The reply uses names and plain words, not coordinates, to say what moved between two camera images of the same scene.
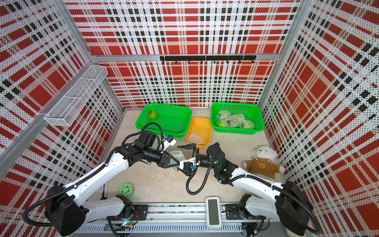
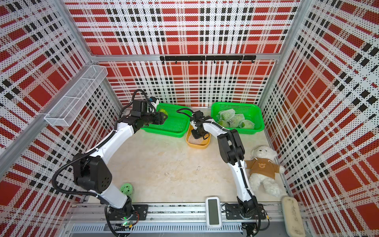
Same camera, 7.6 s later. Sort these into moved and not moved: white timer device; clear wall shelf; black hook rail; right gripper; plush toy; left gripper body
Moved: left gripper body; right gripper
Not moved: white timer device; plush toy; clear wall shelf; black hook rail
